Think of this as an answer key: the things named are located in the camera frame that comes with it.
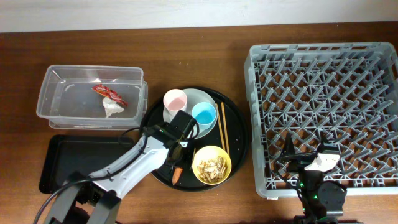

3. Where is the orange carrot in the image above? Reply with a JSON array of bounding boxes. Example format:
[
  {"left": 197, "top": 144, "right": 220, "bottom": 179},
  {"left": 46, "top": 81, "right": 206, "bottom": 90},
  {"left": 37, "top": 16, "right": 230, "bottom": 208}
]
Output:
[{"left": 172, "top": 167, "right": 183, "bottom": 185}]

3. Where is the yellow bowl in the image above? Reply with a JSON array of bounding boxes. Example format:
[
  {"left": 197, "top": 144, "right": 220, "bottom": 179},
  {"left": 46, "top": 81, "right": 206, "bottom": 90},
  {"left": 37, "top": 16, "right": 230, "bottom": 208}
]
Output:
[{"left": 192, "top": 146, "right": 232, "bottom": 185}]

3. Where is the pile of peanut shells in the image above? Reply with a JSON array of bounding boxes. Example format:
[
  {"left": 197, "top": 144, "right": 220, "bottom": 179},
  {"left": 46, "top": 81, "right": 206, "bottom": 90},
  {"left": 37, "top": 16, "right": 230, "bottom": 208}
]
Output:
[{"left": 197, "top": 156, "right": 228, "bottom": 184}]

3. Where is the blue cup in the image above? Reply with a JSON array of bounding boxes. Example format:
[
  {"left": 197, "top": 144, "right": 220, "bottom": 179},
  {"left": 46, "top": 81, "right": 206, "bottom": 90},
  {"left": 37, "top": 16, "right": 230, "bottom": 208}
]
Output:
[{"left": 192, "top": 102, "right": 217, "bottom": 130}]

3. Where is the pink cup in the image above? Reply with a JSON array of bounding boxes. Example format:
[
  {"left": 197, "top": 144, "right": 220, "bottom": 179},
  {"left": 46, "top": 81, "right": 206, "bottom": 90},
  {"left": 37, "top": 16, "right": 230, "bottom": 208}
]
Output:
[{"left": 163, "top": 89, "right": 188, "bottom": 117}]

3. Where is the red snack wrapper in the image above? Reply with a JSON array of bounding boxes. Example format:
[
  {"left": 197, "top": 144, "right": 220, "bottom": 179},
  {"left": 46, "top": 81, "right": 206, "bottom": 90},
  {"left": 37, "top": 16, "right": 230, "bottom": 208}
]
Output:
[{"left": 92, "top": 84, "right": 128, "bottom": 106}]

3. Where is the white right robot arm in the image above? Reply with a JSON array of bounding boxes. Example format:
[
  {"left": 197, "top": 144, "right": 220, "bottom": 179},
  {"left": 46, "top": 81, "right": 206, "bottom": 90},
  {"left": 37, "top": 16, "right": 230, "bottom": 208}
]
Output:
[{"left": 274, "top": 134, "right": 348, "bottom": 224}]

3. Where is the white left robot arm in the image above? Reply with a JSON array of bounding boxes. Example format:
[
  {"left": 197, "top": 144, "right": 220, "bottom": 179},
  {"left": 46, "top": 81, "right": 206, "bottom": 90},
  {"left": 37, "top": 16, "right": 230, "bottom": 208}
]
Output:
[{"left": 34, "top": 123, "right": 198, "bottom": 223}]

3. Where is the grey dishwasher rack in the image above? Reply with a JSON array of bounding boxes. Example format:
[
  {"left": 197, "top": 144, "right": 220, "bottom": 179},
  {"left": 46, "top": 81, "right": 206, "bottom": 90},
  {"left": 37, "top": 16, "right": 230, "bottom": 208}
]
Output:
[{"left": 244, "top": 42, "right": 397, "bottom": 199}]

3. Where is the left wooden chopstick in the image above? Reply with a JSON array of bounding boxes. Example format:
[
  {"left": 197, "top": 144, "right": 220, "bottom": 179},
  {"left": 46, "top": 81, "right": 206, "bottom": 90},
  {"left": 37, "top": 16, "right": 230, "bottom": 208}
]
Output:
[{"left": 216, "top": 104, "right": 226, "bottom": 151}]

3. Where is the wooden chopstick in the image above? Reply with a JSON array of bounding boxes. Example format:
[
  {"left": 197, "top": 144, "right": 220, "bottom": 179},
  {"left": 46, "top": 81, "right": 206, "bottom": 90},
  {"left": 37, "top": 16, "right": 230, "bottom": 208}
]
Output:
[
  {"left": 216, "top": 104, "right": 226, "bottom": 151},
  {"left": 221, "top": 102, "right": 230, "bottom": 156}
]

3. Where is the round black tray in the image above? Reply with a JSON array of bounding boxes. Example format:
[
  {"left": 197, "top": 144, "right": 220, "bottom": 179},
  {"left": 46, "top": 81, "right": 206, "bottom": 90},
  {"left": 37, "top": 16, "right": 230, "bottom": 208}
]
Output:
[{"left": 142, "top": 87, "right": 249, "bottom": 192}]

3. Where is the grey plate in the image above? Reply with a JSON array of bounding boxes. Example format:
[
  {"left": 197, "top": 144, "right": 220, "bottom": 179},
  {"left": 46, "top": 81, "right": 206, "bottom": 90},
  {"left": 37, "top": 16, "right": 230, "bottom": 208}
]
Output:
[{"left": 161, "top": 88, "right": 217, "bottom": 139}]

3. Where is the right wooden chopstick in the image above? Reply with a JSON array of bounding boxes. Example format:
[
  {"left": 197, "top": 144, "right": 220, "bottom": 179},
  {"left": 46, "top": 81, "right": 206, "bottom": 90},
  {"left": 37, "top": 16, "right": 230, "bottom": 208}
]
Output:
[{"left": 221, "top": 102, "right": 230, "bottom": 156}]

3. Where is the crumpled white tissue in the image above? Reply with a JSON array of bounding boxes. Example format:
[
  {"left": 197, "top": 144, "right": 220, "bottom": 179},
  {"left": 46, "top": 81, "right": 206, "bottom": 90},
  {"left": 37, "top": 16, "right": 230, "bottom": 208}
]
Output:
[{"left": 102, "top": 97, "right": 124, "bottom": 118}]

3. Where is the black rectangular tray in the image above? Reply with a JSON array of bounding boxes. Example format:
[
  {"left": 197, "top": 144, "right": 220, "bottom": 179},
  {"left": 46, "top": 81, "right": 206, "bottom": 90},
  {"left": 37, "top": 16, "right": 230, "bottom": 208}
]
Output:
[{"left": 39, "top": 134, "right": 135, "bottom": 194}]

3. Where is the clear plastic bin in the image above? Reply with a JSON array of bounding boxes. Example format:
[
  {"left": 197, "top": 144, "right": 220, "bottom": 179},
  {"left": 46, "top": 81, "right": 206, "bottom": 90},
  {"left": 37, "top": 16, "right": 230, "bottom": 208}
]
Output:
[{"left": 36, "top": 65, "right": 148, "bottom": 130}]

